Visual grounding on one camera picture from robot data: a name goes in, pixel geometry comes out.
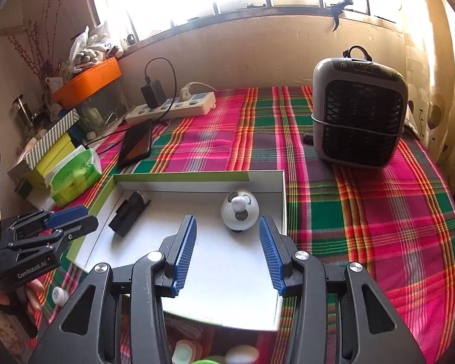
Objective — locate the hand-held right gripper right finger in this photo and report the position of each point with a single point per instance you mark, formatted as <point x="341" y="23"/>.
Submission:
<point x="271" y="258"/>

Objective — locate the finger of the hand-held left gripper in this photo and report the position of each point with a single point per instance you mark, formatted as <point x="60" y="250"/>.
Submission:
<point x="66" y="214"/>
<point x="85" y="224"/>

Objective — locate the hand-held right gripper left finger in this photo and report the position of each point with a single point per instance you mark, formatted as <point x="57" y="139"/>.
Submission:
<point x="185" y="254"/>

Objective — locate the white round jar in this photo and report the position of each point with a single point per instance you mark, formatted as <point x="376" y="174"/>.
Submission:
<point x="57" y="295"/>

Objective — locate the white cardboard box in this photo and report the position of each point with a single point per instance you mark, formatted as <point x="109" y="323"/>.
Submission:
<point x="227" y="273"/>

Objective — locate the white round toy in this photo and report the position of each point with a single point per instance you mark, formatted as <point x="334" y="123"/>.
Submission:
<point x="237" y="216"/>

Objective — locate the pink mint small case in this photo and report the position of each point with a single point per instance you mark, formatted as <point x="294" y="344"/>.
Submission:
<point x="184" y="352"/>

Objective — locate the white cylindrical container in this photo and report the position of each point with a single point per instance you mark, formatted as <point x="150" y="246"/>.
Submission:
<point x="242" y="353"/>

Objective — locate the green mushroom-shaped holder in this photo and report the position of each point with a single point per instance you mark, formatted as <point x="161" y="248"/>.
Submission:
<point x="208" y="361"/>

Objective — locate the person's left hand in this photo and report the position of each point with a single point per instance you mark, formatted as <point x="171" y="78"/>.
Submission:
<point x="36" y="299"/>

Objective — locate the green tissue pack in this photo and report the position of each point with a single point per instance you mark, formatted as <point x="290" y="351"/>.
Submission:
<point x="74" y="174"/>

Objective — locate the black battery charger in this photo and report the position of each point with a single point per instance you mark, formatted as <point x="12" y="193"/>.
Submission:
<point x="127" y="214"/>

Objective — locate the yellow-green box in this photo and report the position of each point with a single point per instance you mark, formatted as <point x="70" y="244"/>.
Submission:
<point x="51" y="155"/>

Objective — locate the striped cardboard box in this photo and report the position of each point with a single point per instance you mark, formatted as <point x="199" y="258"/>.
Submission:
<point x="57" y="129"/>

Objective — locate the black smartphone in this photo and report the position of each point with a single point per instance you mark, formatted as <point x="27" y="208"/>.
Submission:
<point x="134" y="144"/>

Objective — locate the plaid tablecloth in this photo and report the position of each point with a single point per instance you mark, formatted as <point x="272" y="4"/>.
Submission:
<point x="364" y="216"/>

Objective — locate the metal flask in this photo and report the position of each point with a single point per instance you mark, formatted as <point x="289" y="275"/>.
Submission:
<point x="21" y="112"/>

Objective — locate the clear plastic container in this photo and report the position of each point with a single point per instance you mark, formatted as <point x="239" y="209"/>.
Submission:
<point x="106" y="102"/>

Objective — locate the small black item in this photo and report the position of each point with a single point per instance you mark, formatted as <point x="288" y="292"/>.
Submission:
<point x="308" y="139"/>

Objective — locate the white printed mug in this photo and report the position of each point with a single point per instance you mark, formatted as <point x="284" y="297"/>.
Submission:
<point x="53" y="82"/>

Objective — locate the orange plastic box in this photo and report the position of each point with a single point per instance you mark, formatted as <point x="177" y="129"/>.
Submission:
<point x="87" y="81"/>

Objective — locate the white power strip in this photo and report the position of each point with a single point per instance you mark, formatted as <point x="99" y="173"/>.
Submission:
<point x="189" y="108"/>

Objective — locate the black power adapter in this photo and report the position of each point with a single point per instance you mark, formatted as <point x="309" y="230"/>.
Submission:
<point x="153" y="94"/>

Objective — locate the white plug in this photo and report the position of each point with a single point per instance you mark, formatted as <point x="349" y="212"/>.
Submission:
<point x="185" y="91"/>

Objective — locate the grey portable heater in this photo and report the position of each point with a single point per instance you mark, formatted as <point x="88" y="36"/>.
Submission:
<point x="358" y="113"/>

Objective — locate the white plastic bags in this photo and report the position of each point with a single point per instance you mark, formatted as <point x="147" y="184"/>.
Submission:
<point x="87" y="45"/>

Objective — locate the dried flower branches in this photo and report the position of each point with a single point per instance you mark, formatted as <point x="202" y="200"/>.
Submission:
<point x="45" y="45"/>

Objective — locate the metal frame window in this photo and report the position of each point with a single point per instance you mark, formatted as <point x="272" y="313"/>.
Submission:
<point x="250" y="12"/>

